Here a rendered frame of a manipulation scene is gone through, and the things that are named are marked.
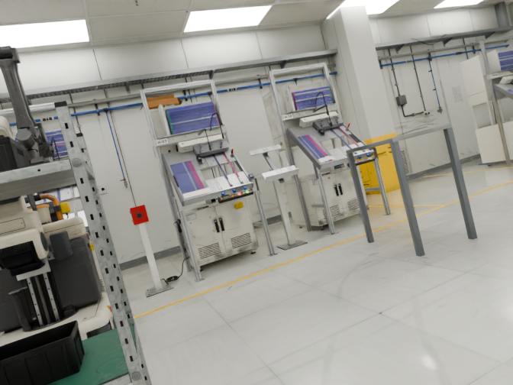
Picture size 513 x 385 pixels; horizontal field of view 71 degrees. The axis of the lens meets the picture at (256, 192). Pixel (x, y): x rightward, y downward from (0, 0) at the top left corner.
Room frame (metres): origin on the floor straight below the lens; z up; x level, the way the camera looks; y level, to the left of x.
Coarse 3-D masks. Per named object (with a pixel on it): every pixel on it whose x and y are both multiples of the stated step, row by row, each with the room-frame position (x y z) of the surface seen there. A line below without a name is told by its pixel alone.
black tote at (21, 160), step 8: (0, 144) 1.02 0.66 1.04; (8, 144) 1.03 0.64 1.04; (16, 144) 1.09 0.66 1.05; (0, 152) 1.02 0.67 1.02; (8, 152) 1.03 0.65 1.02; (16, 152) 1.07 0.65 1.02; (24, 152) 1.17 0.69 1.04; (0, 160) 1.02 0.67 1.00; (8, 160) 1.03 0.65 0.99; (16, 160) 1.04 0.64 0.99; (24, 160) 1.14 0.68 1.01; (0, 168) 1.02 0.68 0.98; (8, 168) 1.03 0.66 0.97; (16, 168) 1.03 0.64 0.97
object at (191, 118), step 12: (168, 108) 3.71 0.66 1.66; (180, 108) 3.72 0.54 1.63; (192, 108) 3.77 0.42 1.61; (204, 108) 3.81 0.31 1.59; (168, 120) 3.73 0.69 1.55; (180, 120) 3.71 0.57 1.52; (192, 120) 3.76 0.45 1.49; (204, 120) 3.80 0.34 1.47; (216, 120) 3.84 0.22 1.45; (180, 132) 3.70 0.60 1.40
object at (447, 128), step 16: (432, 128) 2.39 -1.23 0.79; (448, 128) 2.41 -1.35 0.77; (368, 144) 2.64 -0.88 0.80; (448, 144) 2.43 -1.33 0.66; (352, 160) 2.99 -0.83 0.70; (400, 160) 2.34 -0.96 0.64; (352, 176) 3.02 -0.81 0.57; (400, 176) 2.35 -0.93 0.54; (464, 192) 2.41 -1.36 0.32; (464, 208) 2.42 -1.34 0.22; (368, 224) 2.99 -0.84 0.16; (416, 224) 2.34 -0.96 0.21; (368, 240) 3.01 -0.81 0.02; (416, 240) 2.34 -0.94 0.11
